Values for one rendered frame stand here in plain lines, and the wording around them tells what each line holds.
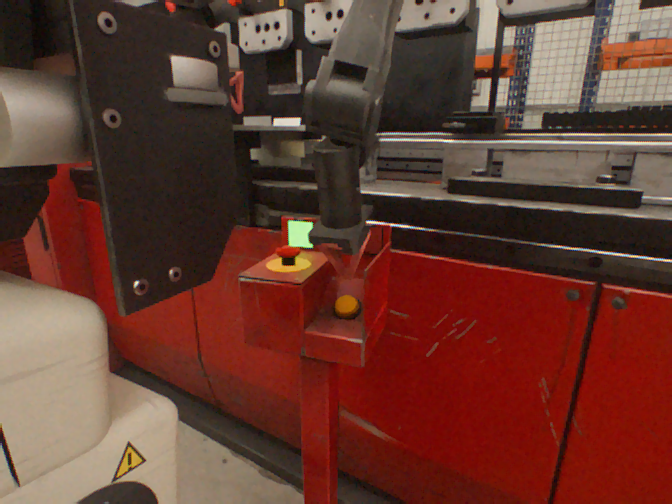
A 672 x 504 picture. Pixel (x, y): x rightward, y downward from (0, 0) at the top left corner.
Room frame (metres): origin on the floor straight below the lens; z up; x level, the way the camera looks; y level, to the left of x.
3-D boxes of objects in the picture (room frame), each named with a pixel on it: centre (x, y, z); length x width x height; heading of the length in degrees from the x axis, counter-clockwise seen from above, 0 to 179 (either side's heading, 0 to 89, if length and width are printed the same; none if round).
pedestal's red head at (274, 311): (0.61, 0.02, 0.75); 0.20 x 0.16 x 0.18; 70
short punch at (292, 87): (1.08, 0.12, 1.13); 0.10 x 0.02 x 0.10; 57
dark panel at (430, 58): (1.64, 0.04, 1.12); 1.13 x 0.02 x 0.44; 57
